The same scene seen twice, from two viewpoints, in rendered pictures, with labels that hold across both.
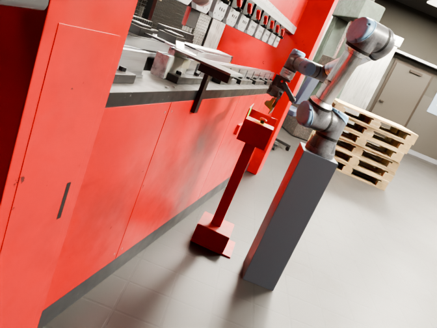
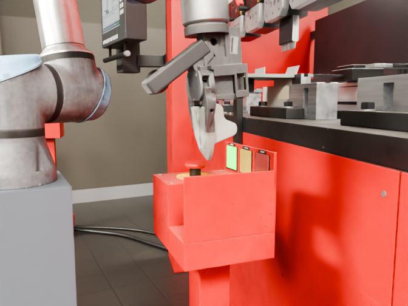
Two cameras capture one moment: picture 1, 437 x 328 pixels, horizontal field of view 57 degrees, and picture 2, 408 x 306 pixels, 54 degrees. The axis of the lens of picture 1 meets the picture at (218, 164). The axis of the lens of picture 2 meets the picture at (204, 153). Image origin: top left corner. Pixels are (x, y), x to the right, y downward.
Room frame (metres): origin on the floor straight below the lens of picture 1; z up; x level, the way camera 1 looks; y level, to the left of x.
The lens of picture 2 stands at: (2.82, -0.43, 0.92)
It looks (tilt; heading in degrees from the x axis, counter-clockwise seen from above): 7 degrees down; 155
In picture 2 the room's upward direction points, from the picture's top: straight up
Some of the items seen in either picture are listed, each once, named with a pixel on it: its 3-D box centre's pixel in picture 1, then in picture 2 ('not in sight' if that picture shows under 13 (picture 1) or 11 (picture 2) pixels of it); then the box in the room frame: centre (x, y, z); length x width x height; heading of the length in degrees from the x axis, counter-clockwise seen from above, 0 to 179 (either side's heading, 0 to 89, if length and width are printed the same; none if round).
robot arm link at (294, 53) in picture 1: (294, 60); not in sight; (2.23, -0.16, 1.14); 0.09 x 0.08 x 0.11; 30
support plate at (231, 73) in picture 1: (209, 63); (241, 77); (1.75, 0.20, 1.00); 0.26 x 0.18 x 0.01; 77
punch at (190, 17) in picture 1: (190, 19); (288, 34); (1.78, 0.34, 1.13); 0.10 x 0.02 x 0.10; 167
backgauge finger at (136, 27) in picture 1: (150, 33); (335, 73); (1.83, 0.50, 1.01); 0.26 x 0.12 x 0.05; 77
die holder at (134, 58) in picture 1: (99, 58); (236, 101); (1.25, 0.47, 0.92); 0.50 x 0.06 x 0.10; 167
